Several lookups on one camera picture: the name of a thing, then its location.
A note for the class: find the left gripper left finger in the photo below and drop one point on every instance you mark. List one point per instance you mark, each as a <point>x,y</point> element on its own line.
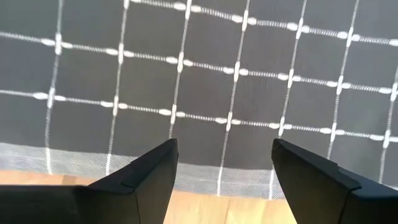
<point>109,202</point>

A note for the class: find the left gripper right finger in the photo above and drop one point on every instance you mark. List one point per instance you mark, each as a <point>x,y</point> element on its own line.
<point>326,199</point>

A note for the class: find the grey white-checked towel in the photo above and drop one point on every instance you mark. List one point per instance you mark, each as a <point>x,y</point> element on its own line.
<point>202,93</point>

